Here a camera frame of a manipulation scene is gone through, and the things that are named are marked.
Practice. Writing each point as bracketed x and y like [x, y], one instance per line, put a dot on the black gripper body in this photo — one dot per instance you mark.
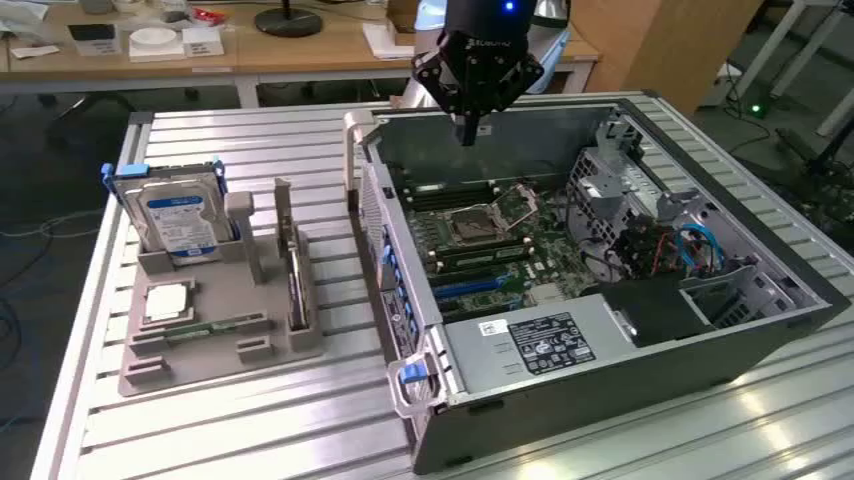
[483, 45]

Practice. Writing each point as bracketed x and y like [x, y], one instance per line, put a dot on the graphics card with fan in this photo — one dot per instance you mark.
[298, 285]

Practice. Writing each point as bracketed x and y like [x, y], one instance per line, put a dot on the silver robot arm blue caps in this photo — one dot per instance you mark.
[422, 94]

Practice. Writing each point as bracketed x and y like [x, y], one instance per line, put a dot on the white paper stack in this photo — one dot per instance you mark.
[387, 42]

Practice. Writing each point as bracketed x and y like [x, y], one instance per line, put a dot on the brown cardboard box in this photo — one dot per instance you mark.
[402, 15]

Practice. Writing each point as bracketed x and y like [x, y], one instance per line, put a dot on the wooden desk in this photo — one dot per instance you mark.
[294, 55]

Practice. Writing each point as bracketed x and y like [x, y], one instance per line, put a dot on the wooden cabinet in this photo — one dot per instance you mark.
[667, 50]

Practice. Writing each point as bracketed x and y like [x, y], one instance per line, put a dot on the black round lamp base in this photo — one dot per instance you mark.
[288, 24]

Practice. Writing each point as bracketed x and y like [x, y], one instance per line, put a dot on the open socket cover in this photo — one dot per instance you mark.
[516, 205]

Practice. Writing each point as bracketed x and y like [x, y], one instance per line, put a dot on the tall metal disk bay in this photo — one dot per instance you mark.
[601, 200]

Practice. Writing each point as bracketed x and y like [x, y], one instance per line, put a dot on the plain white box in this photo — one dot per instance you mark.
[202, 42]

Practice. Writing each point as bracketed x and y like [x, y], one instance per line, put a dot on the device with green light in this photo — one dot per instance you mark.
[755, 109]

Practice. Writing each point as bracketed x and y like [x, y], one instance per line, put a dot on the red packet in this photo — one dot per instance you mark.
[208, 16]

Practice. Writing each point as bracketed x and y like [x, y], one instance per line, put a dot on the green motherboard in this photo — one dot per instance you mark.
[550, 260]

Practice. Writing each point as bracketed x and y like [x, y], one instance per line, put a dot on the white box with bowl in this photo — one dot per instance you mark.
[156, 45]

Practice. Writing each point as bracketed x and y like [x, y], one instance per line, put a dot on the blue expansion slot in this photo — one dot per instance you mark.
[467, 288]

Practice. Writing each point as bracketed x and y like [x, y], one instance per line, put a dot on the black tripod stand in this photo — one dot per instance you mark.
[817, 150]

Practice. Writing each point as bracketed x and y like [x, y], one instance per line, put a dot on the hard disk in blue carrier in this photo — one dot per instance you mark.
[176, 220]

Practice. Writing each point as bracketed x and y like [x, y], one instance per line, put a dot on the white box black top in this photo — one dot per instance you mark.
[95, 40]

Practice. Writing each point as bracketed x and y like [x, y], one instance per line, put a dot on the black plastic shroud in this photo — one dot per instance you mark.
[654, 310]

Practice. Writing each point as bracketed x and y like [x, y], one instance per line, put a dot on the grey cup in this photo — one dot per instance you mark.
[96, 6]

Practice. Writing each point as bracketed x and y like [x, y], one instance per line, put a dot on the black chair base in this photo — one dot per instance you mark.
[87, 107]

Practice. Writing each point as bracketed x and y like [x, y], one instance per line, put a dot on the grey parts rack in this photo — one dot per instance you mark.
[227, 295]

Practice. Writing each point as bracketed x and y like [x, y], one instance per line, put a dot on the low metal disk bay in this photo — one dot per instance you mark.
[734, 300]

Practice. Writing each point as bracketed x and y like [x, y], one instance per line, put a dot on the grey power supply unit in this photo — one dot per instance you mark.
[480, 360]

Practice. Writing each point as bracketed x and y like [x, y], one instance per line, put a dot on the white paper label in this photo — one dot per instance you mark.
[35, 51]

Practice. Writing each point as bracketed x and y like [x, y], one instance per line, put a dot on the blue case latch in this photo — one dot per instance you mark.
[411, 374]

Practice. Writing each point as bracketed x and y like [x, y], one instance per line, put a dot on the silver CPU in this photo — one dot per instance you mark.
[167, 302]

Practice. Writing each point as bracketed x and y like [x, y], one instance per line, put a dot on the green RAM stick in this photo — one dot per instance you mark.
[200, 331]

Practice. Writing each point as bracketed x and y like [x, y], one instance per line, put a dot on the open black PC case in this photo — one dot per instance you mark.
[601, 400]

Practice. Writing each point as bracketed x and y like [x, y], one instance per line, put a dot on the white table frame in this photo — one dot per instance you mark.
[781, 50]

